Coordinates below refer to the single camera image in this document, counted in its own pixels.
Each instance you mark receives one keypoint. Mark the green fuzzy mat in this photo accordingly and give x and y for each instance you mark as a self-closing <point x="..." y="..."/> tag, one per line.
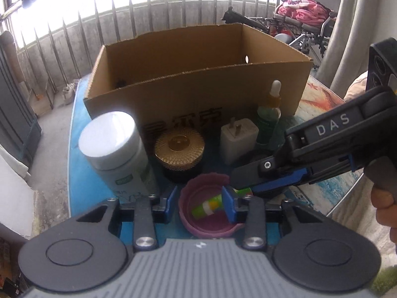
<point x="386" y="282"/>

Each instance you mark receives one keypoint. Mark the green glass dropper bottle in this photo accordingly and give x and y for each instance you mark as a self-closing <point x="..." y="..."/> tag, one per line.
<point x="269" y="121"/>

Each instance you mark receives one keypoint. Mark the brown cardboard box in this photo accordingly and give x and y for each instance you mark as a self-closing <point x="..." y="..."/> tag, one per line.
<point x="198" y="93"/>

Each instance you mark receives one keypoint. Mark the beige cushion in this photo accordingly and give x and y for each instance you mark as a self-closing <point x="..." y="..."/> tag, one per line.
<point x="356" y="87"/>

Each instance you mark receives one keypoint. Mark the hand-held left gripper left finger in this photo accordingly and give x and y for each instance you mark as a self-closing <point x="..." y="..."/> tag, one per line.
<point x="167" y="205"/>

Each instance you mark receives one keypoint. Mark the black jar with gold lid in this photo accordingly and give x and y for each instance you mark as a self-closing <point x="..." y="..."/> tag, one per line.
<point x="180" y="149"/>

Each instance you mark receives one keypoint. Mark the grey plastic crate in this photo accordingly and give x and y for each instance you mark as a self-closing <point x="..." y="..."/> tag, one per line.
<point x="15" y="108"/>

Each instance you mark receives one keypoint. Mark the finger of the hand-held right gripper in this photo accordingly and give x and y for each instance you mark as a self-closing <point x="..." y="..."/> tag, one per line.
<point x="257" y="172"/>
<point x="279" y="183"/>

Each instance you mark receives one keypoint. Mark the white charger plug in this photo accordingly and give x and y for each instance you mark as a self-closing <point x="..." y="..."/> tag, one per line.
<point x="237" y="142"/>

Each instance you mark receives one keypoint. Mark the pink blanket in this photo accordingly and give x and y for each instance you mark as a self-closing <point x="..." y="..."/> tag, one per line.
<point x="302" y="11"/>

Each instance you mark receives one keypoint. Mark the grey curtain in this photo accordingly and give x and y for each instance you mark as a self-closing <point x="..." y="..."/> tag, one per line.
<point x="356" y="21"/>

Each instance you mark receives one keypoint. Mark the green lip balm tube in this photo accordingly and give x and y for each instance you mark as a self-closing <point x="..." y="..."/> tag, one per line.
<point x="202" y="210"/>

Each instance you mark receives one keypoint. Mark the person's right hand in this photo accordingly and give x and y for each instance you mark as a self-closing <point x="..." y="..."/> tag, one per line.
<point x="386" y="208"/>

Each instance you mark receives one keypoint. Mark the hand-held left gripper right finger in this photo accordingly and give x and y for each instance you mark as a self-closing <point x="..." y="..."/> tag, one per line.
<point x="228" y="205"/>

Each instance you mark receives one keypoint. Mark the metal window railing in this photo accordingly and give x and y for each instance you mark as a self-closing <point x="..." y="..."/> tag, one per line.
<point x="124" y="21"/>

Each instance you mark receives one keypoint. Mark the pair of light shoes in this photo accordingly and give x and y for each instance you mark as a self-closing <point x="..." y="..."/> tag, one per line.
<point x="69" y="91"/>

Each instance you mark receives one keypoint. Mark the pink plastic bowl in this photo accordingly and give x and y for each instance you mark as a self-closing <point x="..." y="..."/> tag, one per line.
<point x="214" y="226"/>

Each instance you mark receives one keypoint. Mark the black padded object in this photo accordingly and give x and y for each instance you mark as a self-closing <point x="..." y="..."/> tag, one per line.
<point x="240" y="18"/>

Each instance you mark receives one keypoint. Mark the wheelchair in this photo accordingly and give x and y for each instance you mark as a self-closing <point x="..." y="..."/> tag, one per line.
<point x="307" y="37"/>

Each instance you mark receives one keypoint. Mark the white bottle with green label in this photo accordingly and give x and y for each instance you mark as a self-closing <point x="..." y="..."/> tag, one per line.
<point x="111" y="149"/>

